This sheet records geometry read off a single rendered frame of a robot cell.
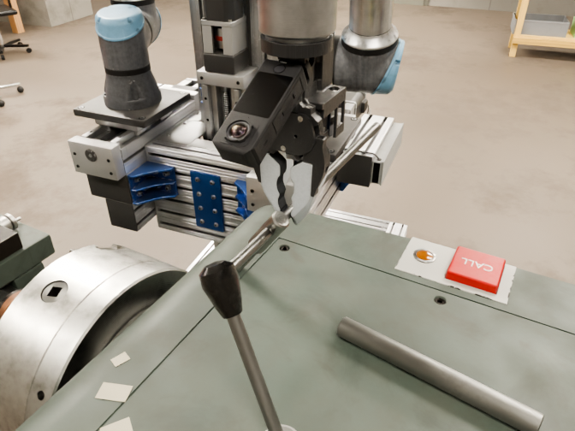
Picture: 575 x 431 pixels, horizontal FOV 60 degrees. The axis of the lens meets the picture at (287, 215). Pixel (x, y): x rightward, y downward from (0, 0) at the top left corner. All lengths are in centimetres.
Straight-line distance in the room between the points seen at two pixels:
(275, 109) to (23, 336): 41
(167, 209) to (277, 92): 102
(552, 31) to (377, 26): 544
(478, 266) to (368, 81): 56
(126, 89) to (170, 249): 153
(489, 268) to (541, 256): 233
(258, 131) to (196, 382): 25
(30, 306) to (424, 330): 47
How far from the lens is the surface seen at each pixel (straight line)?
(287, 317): 57
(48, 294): 70
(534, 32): 642
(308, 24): 48
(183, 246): 279
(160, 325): 58
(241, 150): 45
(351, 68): 109
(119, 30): 135
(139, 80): 138
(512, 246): 299
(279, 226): 54
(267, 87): 49
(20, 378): 69
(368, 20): 105
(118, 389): 53
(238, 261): 51
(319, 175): 53
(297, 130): 52
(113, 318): 67
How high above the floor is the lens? 166
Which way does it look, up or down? 34 degrees down
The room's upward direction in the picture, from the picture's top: straight up
